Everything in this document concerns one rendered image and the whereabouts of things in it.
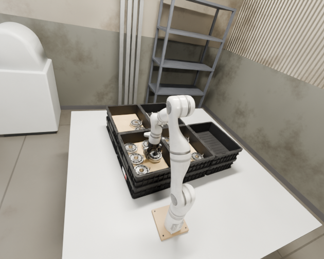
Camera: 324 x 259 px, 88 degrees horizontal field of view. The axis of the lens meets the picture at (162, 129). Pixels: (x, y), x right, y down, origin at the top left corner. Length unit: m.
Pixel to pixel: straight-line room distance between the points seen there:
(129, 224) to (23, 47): 1.98
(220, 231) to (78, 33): 2.78
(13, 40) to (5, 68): 0.32
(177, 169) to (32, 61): 2.02
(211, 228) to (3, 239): 1.60
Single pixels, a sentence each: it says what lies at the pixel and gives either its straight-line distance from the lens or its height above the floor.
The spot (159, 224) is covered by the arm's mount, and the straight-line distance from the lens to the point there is 1.09.
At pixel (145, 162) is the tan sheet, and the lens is 1.18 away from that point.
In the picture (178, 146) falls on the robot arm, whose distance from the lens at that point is 0.70.
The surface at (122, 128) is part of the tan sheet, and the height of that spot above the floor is 0.83.
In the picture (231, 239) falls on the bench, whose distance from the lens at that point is 1.24.
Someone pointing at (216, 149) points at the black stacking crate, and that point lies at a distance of 1.51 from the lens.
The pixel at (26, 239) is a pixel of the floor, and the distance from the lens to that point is 1.96.
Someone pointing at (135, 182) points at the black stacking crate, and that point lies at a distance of 1.02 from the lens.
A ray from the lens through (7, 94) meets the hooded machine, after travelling 2.57.
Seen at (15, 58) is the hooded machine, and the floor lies 1.00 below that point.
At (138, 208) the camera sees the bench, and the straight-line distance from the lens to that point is 1.13.
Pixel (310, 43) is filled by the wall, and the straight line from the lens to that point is 2.93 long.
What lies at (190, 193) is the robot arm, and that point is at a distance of 0.83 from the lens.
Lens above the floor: 1.69
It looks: 35 degrees down
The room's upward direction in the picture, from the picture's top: 13 degrees clockwise
